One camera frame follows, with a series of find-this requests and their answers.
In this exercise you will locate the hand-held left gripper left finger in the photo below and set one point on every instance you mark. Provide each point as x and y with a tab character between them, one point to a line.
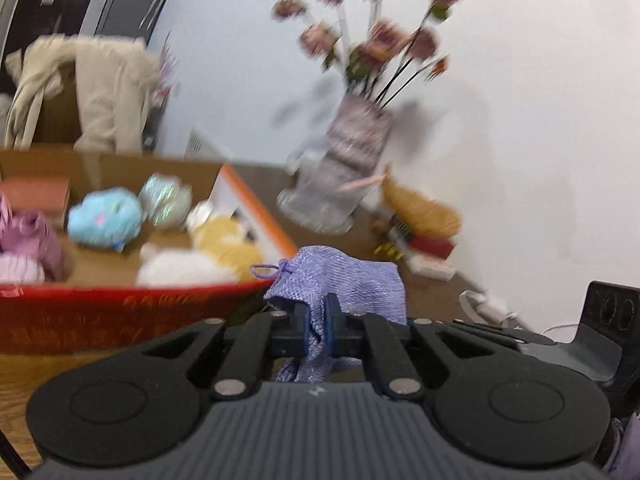
300	325

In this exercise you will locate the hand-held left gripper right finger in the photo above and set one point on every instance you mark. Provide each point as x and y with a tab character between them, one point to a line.
331	325

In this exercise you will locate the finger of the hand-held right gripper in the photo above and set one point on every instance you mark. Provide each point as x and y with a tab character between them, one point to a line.
500	332

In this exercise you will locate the purple knitted cloth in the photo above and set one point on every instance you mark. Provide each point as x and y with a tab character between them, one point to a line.
350	275

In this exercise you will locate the white yellow alpaca plush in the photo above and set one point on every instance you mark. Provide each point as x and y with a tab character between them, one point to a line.
175	265

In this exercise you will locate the clear plastic bag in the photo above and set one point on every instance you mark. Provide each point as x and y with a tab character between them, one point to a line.
165	200

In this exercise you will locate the red cardboard box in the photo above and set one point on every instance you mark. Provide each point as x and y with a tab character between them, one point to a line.
100	320

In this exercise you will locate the light blue plush toy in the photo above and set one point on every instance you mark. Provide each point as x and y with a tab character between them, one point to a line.
105	217

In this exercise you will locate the pink plush toy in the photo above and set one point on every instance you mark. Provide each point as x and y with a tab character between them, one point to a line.
35	235

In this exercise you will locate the white charger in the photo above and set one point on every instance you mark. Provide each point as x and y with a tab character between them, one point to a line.
480	304

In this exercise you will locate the small yellow bits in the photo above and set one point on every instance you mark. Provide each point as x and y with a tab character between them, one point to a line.
390	251

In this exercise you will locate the flat white box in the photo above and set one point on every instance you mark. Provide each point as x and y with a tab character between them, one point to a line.
430	266

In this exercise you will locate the greyish purple fabric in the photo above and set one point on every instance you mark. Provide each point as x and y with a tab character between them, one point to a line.
625	447

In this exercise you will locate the small red box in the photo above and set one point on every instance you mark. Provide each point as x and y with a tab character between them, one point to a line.
432	245

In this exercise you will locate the clear plastic container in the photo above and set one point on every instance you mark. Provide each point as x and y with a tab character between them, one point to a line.
320	212

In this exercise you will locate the brown plush toy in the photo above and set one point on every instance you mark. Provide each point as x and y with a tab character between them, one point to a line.
425	210

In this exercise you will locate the glass vase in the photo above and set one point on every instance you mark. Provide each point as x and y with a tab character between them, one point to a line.
355	135

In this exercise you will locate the dried rose bouquet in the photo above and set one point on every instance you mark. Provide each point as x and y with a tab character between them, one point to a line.
380	35

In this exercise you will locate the beige coat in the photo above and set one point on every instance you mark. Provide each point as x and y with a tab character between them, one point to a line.
105	90

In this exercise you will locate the brown chair back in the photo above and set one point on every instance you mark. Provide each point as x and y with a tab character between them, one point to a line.
57	110

